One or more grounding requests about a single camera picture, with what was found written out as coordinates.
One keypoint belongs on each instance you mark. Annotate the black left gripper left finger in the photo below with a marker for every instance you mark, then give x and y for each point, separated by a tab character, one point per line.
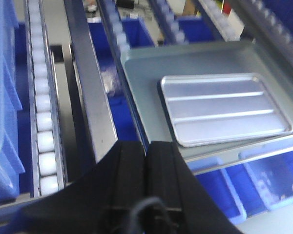
96	203

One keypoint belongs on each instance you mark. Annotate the large grey tray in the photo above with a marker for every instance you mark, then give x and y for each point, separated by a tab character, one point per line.
145	67

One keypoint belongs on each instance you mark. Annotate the blue bin lower right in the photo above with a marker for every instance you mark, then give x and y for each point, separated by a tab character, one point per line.
195	29

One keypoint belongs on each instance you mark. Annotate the far left roller track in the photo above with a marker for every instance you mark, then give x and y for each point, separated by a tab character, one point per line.
46	144

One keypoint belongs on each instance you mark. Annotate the blue bin lower left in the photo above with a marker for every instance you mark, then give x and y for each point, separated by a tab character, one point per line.
121	114

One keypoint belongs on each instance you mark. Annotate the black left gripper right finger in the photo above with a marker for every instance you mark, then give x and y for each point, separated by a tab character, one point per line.
188	209

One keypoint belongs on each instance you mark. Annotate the small silver ribbed tray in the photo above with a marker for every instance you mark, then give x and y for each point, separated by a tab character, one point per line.
211	109

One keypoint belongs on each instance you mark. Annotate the large blue bin upper left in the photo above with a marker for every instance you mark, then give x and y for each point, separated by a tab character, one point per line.
10	164

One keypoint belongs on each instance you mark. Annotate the blue bin lower centre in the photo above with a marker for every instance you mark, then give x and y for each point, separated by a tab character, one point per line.
137	33

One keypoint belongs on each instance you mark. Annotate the roller track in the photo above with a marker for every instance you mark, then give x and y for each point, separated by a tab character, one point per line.
217	22
167	22
113	24
46	144

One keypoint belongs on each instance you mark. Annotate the centre roller track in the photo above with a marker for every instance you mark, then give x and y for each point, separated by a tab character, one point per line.
167	22

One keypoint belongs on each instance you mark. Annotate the steel rack frame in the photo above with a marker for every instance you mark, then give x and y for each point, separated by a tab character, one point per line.
255	196

